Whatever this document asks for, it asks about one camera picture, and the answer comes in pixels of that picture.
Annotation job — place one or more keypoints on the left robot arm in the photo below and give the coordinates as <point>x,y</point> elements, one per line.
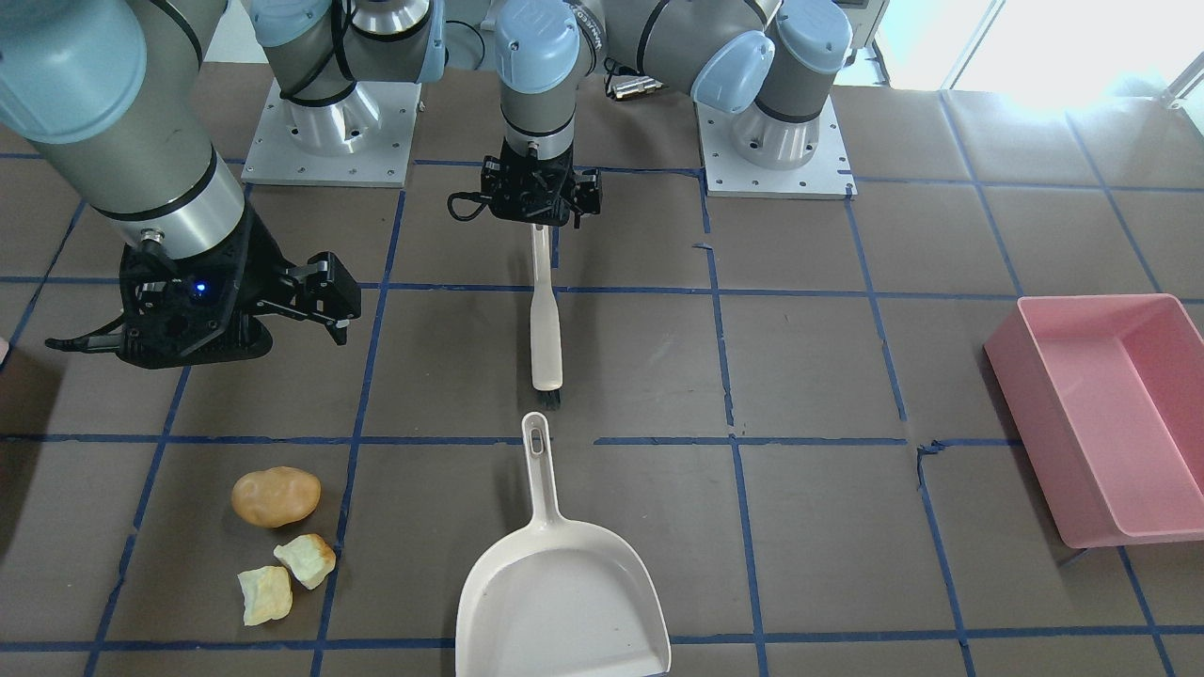
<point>767,68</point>

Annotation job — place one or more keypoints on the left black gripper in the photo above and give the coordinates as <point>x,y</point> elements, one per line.
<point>588,192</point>

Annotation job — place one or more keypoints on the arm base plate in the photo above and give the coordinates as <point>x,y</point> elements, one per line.
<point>364,141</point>
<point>748,154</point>

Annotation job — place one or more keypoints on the brown potato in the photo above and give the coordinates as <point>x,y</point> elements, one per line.
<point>276,496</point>

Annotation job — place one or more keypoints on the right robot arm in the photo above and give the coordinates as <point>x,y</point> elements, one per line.
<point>101,89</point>

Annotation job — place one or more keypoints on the pale food chunk far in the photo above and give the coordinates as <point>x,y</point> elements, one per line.
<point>267,594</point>

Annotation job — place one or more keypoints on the pale food chunk near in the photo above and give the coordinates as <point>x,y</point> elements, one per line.
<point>309,558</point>

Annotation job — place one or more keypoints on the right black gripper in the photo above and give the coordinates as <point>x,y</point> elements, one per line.
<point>257,261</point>

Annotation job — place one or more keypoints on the pale food chunk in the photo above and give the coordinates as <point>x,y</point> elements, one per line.
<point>267,594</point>
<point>309,558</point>

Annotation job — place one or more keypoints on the open pink plastic bin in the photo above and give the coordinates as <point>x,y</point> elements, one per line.
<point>1107,394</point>

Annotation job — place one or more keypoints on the white hand brush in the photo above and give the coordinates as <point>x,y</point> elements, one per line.
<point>545,328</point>

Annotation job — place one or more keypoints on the white plastic dustpan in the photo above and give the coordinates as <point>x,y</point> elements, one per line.
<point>558,597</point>

